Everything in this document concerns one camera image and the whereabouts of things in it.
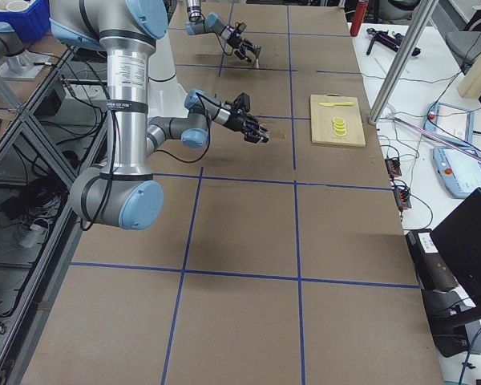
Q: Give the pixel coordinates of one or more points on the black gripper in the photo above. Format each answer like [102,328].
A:
[235,39]
[238,122]

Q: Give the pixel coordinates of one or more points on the steel double jigger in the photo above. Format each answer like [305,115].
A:
[256,52]

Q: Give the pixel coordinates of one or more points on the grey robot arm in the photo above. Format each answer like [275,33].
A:
[212,24]
[146,106]

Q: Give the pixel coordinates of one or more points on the bamboo cutting board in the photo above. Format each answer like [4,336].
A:
[322,124]

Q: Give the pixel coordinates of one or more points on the yellow plastic knife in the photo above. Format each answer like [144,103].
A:
[336,104]

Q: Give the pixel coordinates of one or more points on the red bottle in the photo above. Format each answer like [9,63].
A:
[358,18]

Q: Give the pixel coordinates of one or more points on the far teach pendant tablet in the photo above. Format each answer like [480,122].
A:
[452,123]

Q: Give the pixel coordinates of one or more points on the teach pendant tablet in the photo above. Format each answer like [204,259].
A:
[452,123]
[460,174]

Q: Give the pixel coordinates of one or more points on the near teach pendant tablet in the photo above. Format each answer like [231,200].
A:
[460,174]

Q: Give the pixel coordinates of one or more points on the blue plastic bin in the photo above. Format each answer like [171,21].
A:
[30,24]

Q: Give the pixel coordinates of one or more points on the grey office chair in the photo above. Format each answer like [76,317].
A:
[465,45]

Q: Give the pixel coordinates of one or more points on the metal rod green tip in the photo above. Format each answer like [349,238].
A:
[436,138]

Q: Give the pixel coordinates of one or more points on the black box device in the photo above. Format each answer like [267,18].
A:
[432,270]

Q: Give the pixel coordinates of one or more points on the black monitor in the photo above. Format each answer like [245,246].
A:
[458,241]

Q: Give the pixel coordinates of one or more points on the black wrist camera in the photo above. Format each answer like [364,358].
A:
[242,103]
[240,27]

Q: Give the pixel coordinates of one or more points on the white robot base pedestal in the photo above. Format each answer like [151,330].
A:
[165,94]

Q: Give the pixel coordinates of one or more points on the black handle bar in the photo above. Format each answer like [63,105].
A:
[371,46]

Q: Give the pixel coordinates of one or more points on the aluminium frame post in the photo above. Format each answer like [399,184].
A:
[413,33]

